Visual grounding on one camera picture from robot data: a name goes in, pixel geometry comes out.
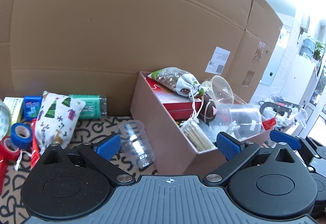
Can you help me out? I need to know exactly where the red gift box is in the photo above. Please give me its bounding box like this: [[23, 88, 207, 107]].
[[146, 77, 203, 120]]

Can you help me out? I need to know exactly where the clear plastic cup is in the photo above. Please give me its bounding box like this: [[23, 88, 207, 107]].
[[116, 120, 155, 171]]

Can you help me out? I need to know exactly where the blue tape roll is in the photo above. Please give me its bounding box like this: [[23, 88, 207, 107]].
[[11, 123, 33, 150]]

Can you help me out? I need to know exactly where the large cardboard backdrop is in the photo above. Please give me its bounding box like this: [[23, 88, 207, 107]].
[[1, 0, 283, 115]]

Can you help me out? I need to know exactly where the brown football plush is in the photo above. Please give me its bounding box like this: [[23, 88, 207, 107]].
[[199, 94, 217, 125]]

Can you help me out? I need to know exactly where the toothpick packet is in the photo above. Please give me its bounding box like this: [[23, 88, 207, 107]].
[[180, 119, 216, 152]]

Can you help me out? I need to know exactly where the translucent plastic bowl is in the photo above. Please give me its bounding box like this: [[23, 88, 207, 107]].
[[201, 75, 234, 105]]

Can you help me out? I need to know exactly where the blue floss box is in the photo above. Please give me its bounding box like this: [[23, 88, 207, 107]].
[[23, 96, 42, 121]]

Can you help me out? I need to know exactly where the small christmas drawstring pouch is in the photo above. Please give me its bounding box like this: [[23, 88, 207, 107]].
[[148, 67, 209, 98]]

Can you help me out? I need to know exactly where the green soda can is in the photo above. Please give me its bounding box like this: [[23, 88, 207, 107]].
[[69, 95, 107, 120]]

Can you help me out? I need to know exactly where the brown cardboard storage box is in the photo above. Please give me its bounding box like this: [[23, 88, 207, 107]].
[[129, 71, 277, 176]]

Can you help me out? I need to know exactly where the white shipping label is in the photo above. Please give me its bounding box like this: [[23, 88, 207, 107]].
[[205, 47, 230, 75]]

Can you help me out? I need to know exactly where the christmas tree fabric pouch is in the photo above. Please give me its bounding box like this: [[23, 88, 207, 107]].
[[35, 91, 86, 153]]

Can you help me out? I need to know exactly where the light green paper box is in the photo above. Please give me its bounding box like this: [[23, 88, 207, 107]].
[[3, 97, 23, 124]]

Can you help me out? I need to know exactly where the clear packing tape roll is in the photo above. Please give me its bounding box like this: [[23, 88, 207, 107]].
[[0, 103, 12, 140]]

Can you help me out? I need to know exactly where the clear plastic jar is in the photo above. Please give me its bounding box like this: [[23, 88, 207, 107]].
[[212, 104, 262, 141]]

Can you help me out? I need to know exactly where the red tape roll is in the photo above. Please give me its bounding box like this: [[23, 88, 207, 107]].
[[1, 136, 20, 161]]

